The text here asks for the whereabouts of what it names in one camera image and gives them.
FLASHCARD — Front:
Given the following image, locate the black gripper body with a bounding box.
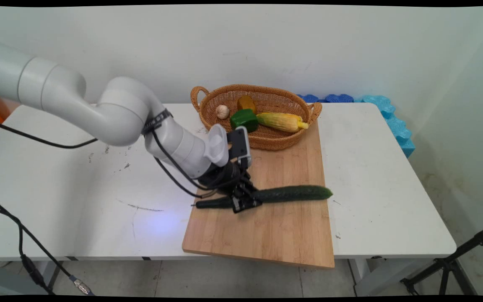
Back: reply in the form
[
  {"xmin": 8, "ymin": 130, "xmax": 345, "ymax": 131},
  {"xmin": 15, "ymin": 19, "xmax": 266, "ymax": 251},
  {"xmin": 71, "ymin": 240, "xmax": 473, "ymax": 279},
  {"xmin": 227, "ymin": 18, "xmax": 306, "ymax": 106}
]
[{"xmin": 199, "ymin": 161, "xmax": 247, "ymax": 198}]

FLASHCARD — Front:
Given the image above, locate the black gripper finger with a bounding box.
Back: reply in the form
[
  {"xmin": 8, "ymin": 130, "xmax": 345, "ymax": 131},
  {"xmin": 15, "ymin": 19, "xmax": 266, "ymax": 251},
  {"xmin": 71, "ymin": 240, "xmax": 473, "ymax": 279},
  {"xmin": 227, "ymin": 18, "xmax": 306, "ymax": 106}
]
[
  {"xmin": 231, "ymin": 193, "xmax": 263, "ymax": 214},
  {"xmin": 237, "ymin": 174, "xmax": 260, "ymax": 196}
]

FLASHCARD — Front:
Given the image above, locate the long dark green cucumber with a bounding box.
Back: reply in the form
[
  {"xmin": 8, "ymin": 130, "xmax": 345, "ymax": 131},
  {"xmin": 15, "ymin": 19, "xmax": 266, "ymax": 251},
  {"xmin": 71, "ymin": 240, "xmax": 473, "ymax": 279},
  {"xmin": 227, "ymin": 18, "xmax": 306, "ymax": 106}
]
[{"xmin": 191, "ymin": 185, "xmax": 334, "ymax": 210}]

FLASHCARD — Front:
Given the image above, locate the wooden cutting board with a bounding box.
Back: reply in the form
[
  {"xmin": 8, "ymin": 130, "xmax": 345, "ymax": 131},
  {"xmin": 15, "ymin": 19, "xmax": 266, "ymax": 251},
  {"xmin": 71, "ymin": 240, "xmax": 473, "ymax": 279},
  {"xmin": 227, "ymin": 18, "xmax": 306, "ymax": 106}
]
[{"xmin": 182, "ymin": 120, "xmax": 335, "ymax": 269}]

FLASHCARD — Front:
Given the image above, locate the woven wicker basket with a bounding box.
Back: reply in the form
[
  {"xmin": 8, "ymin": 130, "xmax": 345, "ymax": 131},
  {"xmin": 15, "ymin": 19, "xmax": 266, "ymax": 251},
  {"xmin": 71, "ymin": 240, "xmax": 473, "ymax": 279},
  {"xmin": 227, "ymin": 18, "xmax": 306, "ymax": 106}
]
[{"xmin": 190, "ymin": 85, "xmax": 323, "ymax": 151}]

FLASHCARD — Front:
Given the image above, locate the green bell pepper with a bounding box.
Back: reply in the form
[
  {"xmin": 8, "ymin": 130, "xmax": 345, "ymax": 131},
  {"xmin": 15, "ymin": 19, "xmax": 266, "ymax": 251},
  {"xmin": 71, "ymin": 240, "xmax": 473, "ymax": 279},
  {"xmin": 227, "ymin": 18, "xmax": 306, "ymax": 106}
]
[{"xmin": 230, "ymin": 109, "xmax": 260, "ymax": 134}]

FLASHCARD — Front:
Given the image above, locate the yellow corn cob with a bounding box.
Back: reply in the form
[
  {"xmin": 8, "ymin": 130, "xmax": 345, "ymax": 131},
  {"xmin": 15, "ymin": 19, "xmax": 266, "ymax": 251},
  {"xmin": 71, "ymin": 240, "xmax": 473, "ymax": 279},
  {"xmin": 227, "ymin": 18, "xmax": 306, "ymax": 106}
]
[{"xmin": 256, "ymin": 112, "xmax": 309, "ymax": 133}]

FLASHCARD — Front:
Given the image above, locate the orange bell pepper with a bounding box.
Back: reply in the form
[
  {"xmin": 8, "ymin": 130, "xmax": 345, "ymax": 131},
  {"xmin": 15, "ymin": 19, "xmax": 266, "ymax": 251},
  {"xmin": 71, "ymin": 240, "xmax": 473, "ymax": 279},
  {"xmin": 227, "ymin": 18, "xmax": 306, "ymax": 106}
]
[{"xmin": 237, "ymin": 95, "xmax": 257, "ymax": 113}]

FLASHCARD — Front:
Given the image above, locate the light blue foam mat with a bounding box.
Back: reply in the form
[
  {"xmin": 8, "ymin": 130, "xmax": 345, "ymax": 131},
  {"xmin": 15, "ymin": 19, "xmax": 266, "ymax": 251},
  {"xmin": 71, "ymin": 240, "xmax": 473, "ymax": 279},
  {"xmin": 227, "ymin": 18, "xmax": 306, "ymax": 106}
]
[{"xmin": 354, "ymin": 95, "xmax": 416, "ymax": 159}]

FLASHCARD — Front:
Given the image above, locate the black tripod stand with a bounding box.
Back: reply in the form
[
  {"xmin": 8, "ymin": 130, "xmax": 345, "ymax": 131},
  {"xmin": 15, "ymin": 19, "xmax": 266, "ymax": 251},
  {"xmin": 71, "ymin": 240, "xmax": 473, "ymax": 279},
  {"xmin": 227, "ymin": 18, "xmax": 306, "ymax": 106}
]
[{"xmin": 400, "ymin": 223, "xmax": 483, "ymax": 296}]

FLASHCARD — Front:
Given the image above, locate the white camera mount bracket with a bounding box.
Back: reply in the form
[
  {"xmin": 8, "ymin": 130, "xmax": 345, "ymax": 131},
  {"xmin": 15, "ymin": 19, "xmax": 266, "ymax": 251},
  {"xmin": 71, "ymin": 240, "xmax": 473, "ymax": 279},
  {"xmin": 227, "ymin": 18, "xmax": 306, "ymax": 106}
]
[{"xmin": 204, "ymin": 124, "xmax": 230, "ymax": 168}]

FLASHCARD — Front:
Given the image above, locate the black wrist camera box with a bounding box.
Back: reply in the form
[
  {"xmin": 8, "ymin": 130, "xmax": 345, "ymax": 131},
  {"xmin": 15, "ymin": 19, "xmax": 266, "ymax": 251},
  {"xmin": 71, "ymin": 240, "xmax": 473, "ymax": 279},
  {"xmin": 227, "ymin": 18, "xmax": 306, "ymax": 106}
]
[{"xmin": 226, "ymin": 126, "xmax": 252, "ymax": 169}]

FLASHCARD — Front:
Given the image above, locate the black cable with black plug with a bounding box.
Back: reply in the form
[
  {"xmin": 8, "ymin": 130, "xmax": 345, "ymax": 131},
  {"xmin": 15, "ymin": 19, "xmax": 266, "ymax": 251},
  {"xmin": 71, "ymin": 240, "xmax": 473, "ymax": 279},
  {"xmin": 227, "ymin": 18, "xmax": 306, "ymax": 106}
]
[{"xmin": 0, "ymin": 118, "xmax": 242, "ymax": 295}]

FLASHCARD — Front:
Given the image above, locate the black velcro strap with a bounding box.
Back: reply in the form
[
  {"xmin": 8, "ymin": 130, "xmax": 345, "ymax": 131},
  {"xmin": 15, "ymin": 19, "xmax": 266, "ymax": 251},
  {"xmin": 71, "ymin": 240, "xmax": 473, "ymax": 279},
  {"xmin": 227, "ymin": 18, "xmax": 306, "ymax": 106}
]
[{"xmin": 141, "ymin": 109, "xmax": 174, "ymax": 135}]

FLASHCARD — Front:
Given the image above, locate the white table leg frame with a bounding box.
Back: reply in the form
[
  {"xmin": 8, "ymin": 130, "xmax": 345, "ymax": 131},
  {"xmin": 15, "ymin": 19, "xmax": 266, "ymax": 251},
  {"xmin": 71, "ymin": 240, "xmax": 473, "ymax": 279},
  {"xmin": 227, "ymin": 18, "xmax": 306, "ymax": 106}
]
[
  {"xmin": 348, "ymin": 256, "xmax": 394, "ymax": 297},
  {"xmin": 0, "ymin": 260, "xmax": 64, "ymax": 296}
]

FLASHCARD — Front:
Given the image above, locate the black cable with silver connector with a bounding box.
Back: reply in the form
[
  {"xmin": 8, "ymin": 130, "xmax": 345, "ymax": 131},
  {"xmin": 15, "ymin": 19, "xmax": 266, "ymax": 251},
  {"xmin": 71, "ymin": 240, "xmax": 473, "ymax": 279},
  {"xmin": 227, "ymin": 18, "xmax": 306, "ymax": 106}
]
[{"xmin": 0, "ymin": 193, "xmax": 95, "ymax": 296}]

